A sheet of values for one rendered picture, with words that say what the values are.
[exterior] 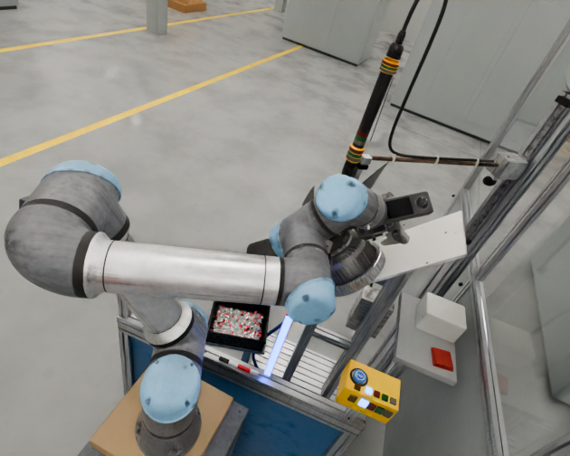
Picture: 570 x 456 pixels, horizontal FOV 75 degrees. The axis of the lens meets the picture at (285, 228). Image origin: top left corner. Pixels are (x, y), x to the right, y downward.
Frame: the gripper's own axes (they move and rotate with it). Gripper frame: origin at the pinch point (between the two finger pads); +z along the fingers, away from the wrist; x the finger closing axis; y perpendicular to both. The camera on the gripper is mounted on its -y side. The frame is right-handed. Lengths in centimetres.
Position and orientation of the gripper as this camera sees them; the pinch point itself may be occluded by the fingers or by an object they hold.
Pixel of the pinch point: (403, 221)
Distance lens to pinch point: 92.5
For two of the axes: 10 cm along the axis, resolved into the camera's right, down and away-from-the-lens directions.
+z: 5.2, 1.2, 8.4
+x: 1.9, 9.5, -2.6
